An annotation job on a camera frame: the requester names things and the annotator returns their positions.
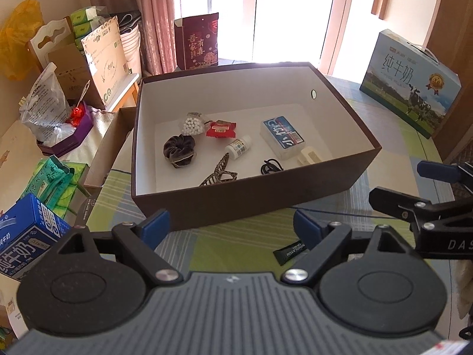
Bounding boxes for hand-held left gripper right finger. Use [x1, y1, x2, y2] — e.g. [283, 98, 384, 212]
[281, 209, 411, 288]

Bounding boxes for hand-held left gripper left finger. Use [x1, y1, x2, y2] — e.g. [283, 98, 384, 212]
[55, 209, 183, 288]

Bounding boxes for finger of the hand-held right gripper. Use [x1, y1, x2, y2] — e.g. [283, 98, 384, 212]
[369, 187, 440, 226]
[417, 160, 473, 185]

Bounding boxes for dark tube with white cap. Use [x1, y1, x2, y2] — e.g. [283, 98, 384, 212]
[273, 243, 308, 266]

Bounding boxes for brown storage box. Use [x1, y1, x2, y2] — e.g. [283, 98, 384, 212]
[131, 62, 382, 232]

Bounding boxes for black hair tie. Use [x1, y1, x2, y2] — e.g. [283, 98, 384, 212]
[260, 159, 285, 175]

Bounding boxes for white hair claw clip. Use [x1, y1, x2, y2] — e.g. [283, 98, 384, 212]
[297, 147, 323, 167]

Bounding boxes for brown lattice hair claw clip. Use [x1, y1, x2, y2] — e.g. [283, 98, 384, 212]
[200, 152, 239, 187]

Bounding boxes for dark velvet scrunchie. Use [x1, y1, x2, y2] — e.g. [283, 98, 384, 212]
[163, 135, 197, 170]

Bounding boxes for blue dental floss box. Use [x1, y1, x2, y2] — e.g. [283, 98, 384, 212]
[260, 115, 307, 160]

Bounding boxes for small white bottle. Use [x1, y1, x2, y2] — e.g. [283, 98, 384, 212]
[225, 135, 253, 160]

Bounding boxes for bag of cotton swabs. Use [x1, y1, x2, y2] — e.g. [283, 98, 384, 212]
[181, 112, 205, 136]

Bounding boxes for red candy packet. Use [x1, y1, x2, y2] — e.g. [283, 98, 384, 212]
[206, 118, 237, 139]

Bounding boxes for brown box lid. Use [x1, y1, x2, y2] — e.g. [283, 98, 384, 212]
[83, 106, 138, 189]

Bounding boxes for milk gift box with cow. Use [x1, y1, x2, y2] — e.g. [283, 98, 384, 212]
[359, 29, 462, 140]

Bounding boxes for pile of teal green packets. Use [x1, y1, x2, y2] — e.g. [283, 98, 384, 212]
[20, 155, 89, 219]

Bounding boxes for purple box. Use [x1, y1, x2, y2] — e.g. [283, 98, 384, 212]
[39, 101, 95, 158]

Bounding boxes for wooden cabinet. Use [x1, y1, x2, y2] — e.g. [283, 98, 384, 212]
[425, 0, 473, 163]

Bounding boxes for blue milk carton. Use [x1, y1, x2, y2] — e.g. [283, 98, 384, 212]
[0, 192, 72, 278]

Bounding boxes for silver spoon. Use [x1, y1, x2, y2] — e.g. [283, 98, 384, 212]
[76, 79, 91, 109]

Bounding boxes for printed clear plastic bag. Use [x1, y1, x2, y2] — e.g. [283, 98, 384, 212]
[18, 62, 80, 145]

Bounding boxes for plain cardboard box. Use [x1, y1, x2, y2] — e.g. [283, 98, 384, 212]
[0, 292, 23, 344]

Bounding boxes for printed brown cardboard box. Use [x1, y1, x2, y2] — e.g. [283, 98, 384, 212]
[80, 17, 130, 109]

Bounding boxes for stack of white containers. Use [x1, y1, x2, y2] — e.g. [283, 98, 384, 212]
[120, 26, 143, 76]

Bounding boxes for dark red gift bag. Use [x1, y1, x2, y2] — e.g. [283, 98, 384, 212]
[174, 12, 219, 71]

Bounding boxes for glass balcony door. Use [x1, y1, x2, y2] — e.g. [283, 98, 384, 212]
[177, 0, 374, 78]

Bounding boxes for light green tissue packs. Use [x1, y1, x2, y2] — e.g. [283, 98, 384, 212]
[70, 5, 102, 52]

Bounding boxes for pink curtain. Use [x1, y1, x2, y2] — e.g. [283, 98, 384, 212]
[85, 0, 185, 76]

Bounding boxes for yellow plastic bag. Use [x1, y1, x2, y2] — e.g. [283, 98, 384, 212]
[0, 0, 45, 81]

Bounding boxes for cardboard carton with cutout handle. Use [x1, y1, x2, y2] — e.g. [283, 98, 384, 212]
[27, 17, 106, 109]

